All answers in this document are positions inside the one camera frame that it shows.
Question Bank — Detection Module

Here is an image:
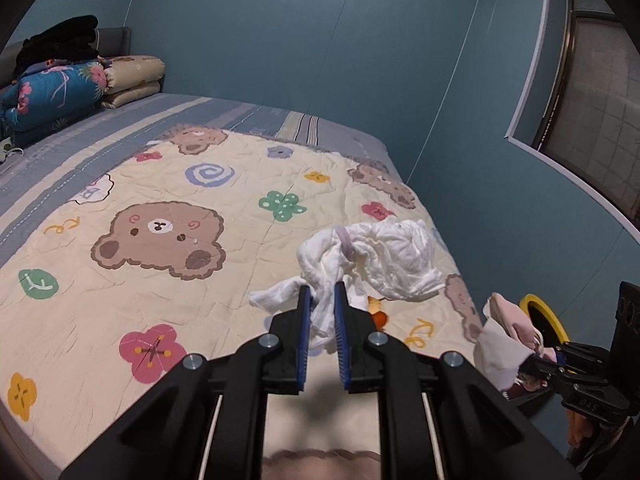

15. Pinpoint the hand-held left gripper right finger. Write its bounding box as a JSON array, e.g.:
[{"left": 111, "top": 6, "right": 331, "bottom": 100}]
[{"left": 334, "top": 281, "right": 584, "bottom": 480}]

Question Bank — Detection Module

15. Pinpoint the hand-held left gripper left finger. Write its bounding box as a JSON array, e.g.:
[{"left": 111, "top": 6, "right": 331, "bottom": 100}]
[{"left": 60, "top": 284, "right": 315, "bottom": 480}]

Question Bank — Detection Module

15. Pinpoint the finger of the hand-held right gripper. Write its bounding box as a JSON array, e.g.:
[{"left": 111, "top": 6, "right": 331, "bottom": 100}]
[
  {"left": 517, "top": 355, "right": 593, "bottom": 401},
  {"left": 554, "top": 342, "right": 615, "bottom": 369}
]

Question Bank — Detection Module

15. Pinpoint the yellow rimmed bin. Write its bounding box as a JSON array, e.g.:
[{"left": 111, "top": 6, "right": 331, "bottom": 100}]
[{"left": 517, "top": 294, "right": 572, "bottom": 352}]

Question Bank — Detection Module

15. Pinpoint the pink cloth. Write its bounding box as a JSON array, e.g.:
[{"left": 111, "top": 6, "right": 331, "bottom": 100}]
[{"left": 485, "top": 292, "right": 557, "bottom": 397}]

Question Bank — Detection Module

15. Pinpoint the white cloth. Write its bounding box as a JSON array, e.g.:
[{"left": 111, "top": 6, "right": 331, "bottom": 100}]
[{"left": 248, "top": 226, "right": 362, "bottom": 356}]

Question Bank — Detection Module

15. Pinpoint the cream bear printed blanket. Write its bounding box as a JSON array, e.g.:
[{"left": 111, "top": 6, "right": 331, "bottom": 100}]
[{"left": 0, "top": 127, "right": 483, "bottom": 480}]

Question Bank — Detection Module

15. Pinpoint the white framed window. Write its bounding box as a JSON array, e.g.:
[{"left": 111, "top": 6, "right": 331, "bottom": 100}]
[{"left": 507, "top": 0, "right": 640, "bottom": 241}]

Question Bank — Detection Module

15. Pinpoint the beige folded blanket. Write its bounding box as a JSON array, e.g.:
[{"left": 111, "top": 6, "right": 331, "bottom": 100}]
[{"left": 100, "top": 55, "right": 166, "bottom": 111}]

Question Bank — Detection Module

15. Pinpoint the blue floral quilt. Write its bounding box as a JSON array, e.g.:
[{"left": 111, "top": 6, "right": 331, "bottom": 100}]
[{"left": 0, "top": 57, "right": 111, "bottom": 133}]

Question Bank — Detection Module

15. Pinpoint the black clothing pile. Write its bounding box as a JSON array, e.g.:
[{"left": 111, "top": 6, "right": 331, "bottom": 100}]
[{"left": 14, "top": 15, "right": 101, "bottom": 76}]

